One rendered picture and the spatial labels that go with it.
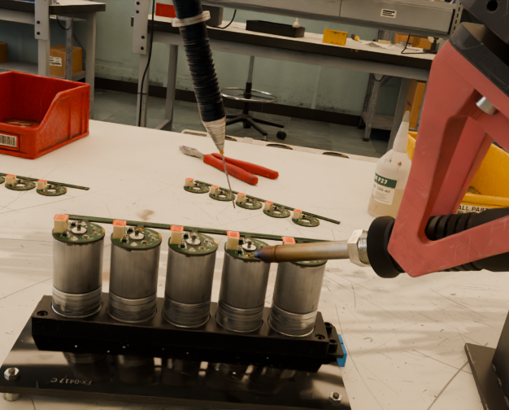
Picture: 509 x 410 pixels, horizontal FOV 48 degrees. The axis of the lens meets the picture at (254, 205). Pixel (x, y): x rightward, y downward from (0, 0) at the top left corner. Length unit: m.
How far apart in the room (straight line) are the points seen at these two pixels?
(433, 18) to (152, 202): 2.17
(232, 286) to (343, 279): 0.14
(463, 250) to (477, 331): 0.20
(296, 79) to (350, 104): 0.48
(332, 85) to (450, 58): 4.53
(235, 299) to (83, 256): 0.08
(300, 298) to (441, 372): 0.10
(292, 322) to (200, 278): 0.05
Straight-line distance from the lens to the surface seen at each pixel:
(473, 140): 0.22
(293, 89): 4.70
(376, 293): 0.41
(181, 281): 0.28
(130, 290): 0.29
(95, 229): 0.30
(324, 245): 0.25
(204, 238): 0.29
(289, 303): 0.29
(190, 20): 0.24
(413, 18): 2.56
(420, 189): 0.20
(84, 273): 0.29
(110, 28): 4.91
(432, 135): 0.19
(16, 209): 0.48
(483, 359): 0.36
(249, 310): 0.29
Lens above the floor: 0.93
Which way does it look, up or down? 21 degrees down
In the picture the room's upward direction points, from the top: 8 degrees clockwise
